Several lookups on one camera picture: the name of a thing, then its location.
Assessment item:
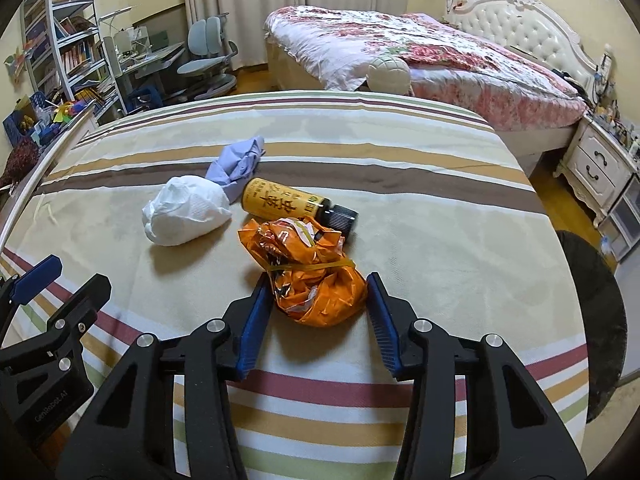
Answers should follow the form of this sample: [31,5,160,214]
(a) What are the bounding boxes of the dark red fuzzy cloth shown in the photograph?
[0,137,42,192]

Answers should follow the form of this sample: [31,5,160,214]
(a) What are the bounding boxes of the white bed rail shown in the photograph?
[0,109,97,252]

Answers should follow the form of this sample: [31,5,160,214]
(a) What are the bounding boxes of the white desk lamp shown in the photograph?
[97,5,134,27]

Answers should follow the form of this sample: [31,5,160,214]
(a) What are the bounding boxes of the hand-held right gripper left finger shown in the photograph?
[55,274,274,480]

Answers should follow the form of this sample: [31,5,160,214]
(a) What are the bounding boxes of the colourful paper wall decoration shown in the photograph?
[4,49,32,87]

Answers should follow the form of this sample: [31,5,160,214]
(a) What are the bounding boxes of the pile of colourful toys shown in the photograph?
[46,99,97,137]

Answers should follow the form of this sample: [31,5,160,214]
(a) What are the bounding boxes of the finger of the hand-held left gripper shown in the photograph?
[0,254,64,342]
[0,273,112,407]

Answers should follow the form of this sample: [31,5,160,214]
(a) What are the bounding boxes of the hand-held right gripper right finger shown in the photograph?
[366,272,587,480]

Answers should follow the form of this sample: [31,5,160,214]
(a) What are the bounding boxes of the rows of colourful books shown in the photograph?
[29,0,121,107]

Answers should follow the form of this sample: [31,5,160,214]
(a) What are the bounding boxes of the blue plastic crate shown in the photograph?
[2,92,49,149]

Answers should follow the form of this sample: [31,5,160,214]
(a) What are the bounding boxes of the white crumpled paper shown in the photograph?
[141,175,234,247]

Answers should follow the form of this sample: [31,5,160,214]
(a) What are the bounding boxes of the black-lined trash bin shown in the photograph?
[554,230,629,424]

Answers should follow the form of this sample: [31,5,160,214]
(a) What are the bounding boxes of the white bed with tufted headboard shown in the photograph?
[263,0,615,162]

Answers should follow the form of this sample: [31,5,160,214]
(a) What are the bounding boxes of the striped tablecloth table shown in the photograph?
[0,90,589,480]

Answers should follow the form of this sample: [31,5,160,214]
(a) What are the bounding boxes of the orange snack bag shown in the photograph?
[237,216,370,329]

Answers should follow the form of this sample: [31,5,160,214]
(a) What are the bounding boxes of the clutter of small desk items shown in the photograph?
[587,72,640,157]

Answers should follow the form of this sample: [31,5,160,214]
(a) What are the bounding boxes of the white carved nightstand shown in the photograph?
[552,114,640,227]

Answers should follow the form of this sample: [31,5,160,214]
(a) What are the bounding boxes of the white study desk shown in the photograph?
[100,42,187,112]

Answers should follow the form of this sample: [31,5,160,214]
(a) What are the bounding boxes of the light blue office chair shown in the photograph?
[177,16,240,101]

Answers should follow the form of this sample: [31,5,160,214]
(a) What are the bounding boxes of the purple crumpled cloth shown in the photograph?
[205,135,266,206]

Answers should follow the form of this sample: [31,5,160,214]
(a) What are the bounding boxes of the clear plastic drawer unit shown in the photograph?
[597,186,640,264]

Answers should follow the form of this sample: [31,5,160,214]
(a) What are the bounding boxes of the white bookshelf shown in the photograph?
[19,0,127,117]

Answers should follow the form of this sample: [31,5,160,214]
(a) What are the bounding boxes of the pink floral blanket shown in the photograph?
[264,6,589,129]

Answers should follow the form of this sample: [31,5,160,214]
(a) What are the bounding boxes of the yellow bottle with black cap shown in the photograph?
[241,177,360,247]

